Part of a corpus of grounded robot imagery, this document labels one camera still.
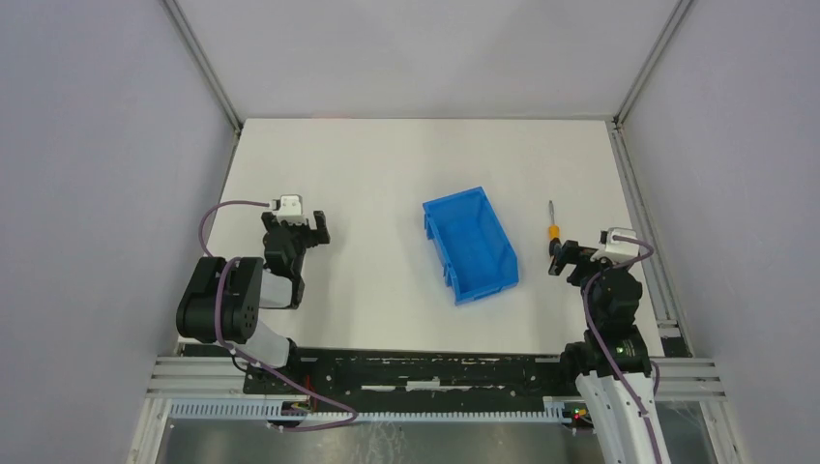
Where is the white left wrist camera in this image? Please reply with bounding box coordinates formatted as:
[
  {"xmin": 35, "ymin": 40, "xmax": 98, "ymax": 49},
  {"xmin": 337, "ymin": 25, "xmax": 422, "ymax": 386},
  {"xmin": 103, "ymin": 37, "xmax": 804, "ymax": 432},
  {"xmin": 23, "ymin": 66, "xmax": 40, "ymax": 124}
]
[{"xmin": 270, "ymin": 194, "xmax": 306, "ymax": 225}]

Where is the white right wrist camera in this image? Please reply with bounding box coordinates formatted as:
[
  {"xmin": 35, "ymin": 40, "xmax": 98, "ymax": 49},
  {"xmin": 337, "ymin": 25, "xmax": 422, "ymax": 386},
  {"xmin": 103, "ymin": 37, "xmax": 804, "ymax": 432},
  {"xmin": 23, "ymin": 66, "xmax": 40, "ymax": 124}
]
[{"xmin": 591, "ymin": 227, "xmax": 640, "ymax": 264}]

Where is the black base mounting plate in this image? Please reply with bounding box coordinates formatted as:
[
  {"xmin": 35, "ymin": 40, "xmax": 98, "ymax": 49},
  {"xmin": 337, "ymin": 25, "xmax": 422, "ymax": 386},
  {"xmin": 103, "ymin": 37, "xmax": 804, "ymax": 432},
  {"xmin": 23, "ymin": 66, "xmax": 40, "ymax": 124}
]
[{"xmin": 233, "ymin": 347, "xmax": 578, "ymax": 415}]

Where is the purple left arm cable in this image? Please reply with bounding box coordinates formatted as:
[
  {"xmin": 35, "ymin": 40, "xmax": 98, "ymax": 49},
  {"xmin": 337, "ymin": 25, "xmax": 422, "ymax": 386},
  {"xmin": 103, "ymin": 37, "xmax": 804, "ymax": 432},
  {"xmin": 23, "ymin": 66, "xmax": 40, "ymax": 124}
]
[{"xmin": 197, "ymin": 200, "xmax": 359, "ymax": 433}]

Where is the left aluminium corner post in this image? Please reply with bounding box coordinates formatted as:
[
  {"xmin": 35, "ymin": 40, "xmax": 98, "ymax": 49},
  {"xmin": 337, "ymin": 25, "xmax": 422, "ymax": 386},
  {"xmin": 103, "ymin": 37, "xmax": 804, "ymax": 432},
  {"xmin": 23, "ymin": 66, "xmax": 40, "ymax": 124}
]
[{"xmin": 159, "ymin": 0, "xmax": 244, "ymax": 136}]

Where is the aluminium corner post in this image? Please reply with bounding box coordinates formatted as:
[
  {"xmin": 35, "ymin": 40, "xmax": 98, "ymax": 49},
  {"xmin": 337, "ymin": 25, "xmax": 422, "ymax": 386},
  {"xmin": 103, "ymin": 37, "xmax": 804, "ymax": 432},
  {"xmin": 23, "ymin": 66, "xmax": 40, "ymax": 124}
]
[
  {"xmin": 613, "ymin": 0, "xmax": 696, "ymax": 128},
  {"xmin": 159, "ymin": 0, "xmax": 244, "ymax": 136}
]

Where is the white slotted cable duct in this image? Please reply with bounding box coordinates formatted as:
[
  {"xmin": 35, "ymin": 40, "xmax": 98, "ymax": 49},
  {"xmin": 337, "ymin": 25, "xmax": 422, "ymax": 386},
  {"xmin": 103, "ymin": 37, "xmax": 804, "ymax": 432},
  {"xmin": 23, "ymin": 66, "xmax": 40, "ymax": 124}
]
[{"xmin": 167, "ymin": 399, "xmax": 571, "ymax": 424}]

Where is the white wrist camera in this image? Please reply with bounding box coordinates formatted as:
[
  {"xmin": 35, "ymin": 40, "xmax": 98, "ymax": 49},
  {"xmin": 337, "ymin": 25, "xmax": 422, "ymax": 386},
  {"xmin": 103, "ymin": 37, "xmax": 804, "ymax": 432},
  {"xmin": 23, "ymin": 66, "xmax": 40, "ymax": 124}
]
[
  {"xmin": 270, "ymin": 194, "xmax": 306, "ymax": 225},
  {"xmin": 591, "ymin": 227, "xmax": 640, "ymax": 264}
]

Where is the blue plastic bin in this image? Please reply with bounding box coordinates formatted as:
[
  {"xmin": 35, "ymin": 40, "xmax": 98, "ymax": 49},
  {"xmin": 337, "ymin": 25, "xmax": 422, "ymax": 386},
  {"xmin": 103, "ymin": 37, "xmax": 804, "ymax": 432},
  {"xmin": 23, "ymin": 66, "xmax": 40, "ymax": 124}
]
[{"xmin": 423, "ymin": 187, "xmax": 519, "ymax": 305}]

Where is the orange black handled screwdriver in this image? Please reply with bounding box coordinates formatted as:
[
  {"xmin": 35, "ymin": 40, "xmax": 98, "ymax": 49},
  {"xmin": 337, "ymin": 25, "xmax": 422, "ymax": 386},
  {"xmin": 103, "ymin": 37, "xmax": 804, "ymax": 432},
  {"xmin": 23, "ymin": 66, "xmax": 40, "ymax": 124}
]
[{"xmin": 548, "ymin": 200, "xmax": 561, "ymax": 256}]

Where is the right aluminium corner post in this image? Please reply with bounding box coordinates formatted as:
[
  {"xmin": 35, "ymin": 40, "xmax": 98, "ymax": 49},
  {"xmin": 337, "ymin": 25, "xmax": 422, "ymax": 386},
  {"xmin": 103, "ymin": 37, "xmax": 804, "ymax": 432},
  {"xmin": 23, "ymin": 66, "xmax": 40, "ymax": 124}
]
[{"xmin": 613, "ymin": 0, "xmax": 696, "ymax": 128}]

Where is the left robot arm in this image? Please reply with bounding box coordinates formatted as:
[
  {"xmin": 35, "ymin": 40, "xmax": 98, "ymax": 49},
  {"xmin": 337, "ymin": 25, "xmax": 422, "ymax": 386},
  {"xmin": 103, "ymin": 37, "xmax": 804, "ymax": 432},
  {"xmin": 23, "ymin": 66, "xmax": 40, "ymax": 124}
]
[{"xmin": 175, "ymin": 210, "xmax": 331, "ymax": 368}]

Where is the aluminium front frame rail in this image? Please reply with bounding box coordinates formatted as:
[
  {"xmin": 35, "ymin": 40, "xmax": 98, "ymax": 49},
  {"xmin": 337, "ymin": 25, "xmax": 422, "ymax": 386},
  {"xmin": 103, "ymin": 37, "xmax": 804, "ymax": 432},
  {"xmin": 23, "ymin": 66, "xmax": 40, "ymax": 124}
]
[{"xmin": 146, "ymin": 357, "xmax": 727, "ymax": 401}]

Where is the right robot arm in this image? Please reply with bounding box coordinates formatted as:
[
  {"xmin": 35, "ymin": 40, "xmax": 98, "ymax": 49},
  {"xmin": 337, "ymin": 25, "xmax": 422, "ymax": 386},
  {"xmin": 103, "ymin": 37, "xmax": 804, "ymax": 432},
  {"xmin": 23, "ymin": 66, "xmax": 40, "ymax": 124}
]
[{"xmin": 548, "ymin": 229, "xmax": 671, "ymax": 463}]

